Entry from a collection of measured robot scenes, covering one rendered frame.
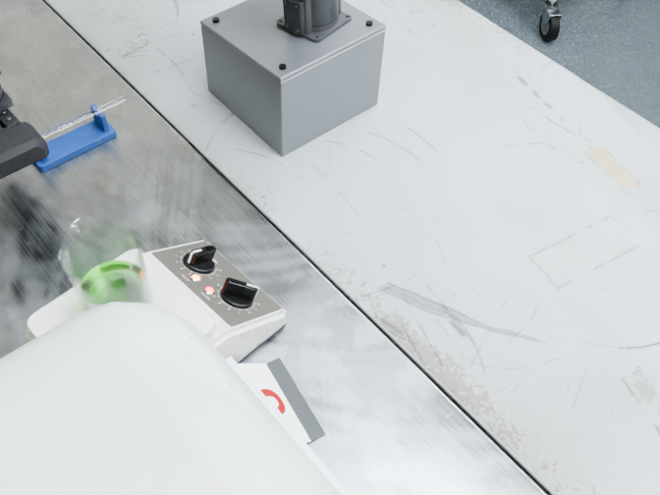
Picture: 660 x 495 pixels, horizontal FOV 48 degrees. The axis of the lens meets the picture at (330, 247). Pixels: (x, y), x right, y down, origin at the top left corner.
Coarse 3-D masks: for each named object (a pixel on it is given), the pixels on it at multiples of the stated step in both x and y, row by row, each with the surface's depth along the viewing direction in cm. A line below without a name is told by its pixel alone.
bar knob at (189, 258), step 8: (200, 248) 72; (208, 248) 72; (184, 256) 72; (192, 256) 71; (200, 256) 71; (208, 256) 72; (192, 264) 71; (200, 264) 72; (208, 264) 72; (200, 272) 71; (208, 272) 72
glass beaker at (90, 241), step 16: (80, 224) 60; (96, 224) 60; (112, 224) 60; (128, 224) 60; (64, 240) 59; (80, 240) 60; (96, 240) 62; (112, 240) 62; (128, 240) 61; (64, 256) 58; (80, 256) 61; (96, 256) 63; (112, 256) 64; (128, 256) 63; (80, 272) 62; (128, 272) 58; (144, 272) 61; (80, 288) 58; (96, 288) 57; (112, 288) 58; (128, 288) 59; (144, 288) 61; (80, 304) 61; (96, 304) 59
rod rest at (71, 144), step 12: (96, 120) 89; (72, 132) 89; (84, 132) 89; (96, 132) 89; (108, 132) 89; (48, 144) 87; (60, 144) 87; (72, 144) 87; (84, 144) 87; (96, 144) 88; (48, 156) 86; (60, 156) 86; (72, 156) 87; (48, 168) 86
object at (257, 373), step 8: (248, 368) 69; (256, 368) 69; (264, 368) 70; (248, 376) 68; (256, 376) 68; (264, 376) 69; (256, 384) 68; (264, 384) 68; (272, 384) 69; (264, 392) 67; (272, 392) 68; (272, 400) 67; (280, 400) 68; (280, 408) 67; (288, 416) 67; (296, 424) 67
